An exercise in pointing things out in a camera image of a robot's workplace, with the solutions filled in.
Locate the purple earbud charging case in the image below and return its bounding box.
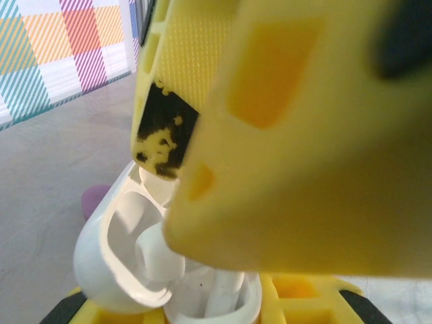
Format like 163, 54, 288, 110
80, 184, 110, 220

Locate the white earbud charging case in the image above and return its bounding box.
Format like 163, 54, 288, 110
72, 161, 263, 324

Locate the white earbud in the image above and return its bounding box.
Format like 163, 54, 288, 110
205, 268, 246, 320

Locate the aluminium frame post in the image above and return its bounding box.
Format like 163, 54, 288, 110
128, 0, 156, 74

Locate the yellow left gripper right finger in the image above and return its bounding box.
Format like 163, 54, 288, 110
259, 273, 386, 324

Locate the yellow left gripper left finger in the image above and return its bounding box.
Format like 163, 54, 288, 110
39, 286, 167, 324

